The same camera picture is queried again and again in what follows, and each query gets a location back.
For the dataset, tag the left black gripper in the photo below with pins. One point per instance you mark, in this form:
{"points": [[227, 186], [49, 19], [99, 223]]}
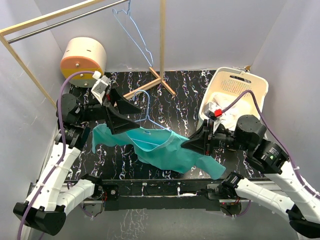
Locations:
{"points": [[116, 122]]}

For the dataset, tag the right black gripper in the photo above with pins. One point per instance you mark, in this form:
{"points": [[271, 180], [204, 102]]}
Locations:
{"points": [[198, 140]]}

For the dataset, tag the blue wire hanger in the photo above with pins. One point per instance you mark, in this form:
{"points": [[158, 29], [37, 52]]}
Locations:
{"points": [[126, 21], [147, 113]]}

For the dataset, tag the teal t shirt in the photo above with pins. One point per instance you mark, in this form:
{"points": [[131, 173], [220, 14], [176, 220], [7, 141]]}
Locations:
{"points": [[160, 148]]}

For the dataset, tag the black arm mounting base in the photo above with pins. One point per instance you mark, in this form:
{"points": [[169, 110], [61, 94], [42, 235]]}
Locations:
{"points": [[169, 194]]}

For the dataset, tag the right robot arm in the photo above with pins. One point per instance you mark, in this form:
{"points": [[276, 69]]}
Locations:
{"points": [[280, 165]]}

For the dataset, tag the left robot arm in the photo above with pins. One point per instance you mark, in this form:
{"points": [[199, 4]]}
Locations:
{"points": [[55, 155]]}

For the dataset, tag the cream plastic laundry basket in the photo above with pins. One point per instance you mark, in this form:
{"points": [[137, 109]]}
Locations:
{"points": [[225, 86]]}

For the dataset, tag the cream orange yellow drum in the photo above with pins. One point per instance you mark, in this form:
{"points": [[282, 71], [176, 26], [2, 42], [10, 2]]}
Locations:
{"points": [[83, 54]]}

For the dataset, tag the metal hanging rod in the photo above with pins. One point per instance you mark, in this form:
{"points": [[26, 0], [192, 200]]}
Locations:
{"points": [[66, 21]]}

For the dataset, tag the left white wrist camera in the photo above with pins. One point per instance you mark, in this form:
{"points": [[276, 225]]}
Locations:
{"points": [[100, 86]]}

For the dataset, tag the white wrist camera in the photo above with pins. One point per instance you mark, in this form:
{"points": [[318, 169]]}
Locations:
{"points": [[213, 111], [100, 86]]}

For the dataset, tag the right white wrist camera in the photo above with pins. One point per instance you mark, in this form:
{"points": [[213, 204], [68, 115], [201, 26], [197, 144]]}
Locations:
{"points": [[213, 111]]}

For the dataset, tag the aluminium rail frame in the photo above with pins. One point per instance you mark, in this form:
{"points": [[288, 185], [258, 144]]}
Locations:
{"points": [[45, 209]]}

